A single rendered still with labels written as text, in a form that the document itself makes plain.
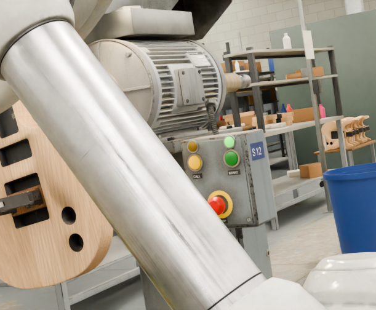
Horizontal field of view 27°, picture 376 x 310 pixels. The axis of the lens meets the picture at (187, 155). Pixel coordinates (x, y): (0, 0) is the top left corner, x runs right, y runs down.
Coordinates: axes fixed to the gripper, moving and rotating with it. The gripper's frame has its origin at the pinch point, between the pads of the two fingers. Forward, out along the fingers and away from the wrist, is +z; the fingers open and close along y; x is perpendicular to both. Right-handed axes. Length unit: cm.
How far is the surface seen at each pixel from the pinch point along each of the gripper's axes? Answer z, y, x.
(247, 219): 24.6, 35.5, -16.8
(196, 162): 23.9, 27.9, -2.3
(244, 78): 95, 10, 20
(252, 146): 27.5, 40.3, -2.5
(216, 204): 21.8, 31.2, -12.1
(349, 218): 286, -46, -48
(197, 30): 92, 1, 39
